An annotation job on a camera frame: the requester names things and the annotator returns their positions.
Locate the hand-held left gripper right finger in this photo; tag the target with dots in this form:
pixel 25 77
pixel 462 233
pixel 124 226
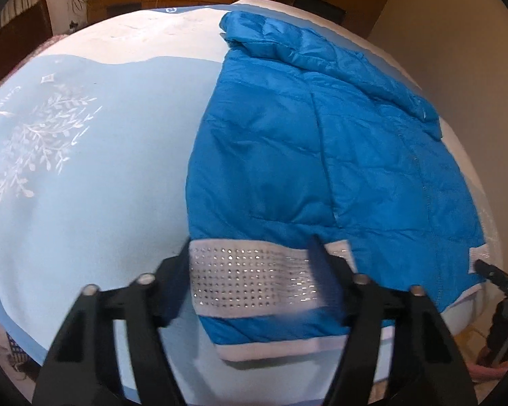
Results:
pixel 327 281

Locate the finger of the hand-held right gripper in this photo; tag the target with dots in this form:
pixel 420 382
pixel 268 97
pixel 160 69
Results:
pixel 495 277

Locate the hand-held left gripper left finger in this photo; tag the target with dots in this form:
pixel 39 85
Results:
pixel 171 294

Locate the blue puffer jacket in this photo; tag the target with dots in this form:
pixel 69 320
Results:
pixel 321 156

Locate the bed with light-blue cover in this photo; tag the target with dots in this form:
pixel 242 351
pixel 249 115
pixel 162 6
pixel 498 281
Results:
pixel 89 220

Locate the black chair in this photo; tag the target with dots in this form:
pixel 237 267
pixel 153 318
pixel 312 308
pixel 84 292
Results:
pixel 321 6

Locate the wooden desk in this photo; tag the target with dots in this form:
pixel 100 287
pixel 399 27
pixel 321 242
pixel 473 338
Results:
pixel 127 5

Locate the dark wooden headboard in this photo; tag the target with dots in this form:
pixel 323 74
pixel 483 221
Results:
pixel 17 38

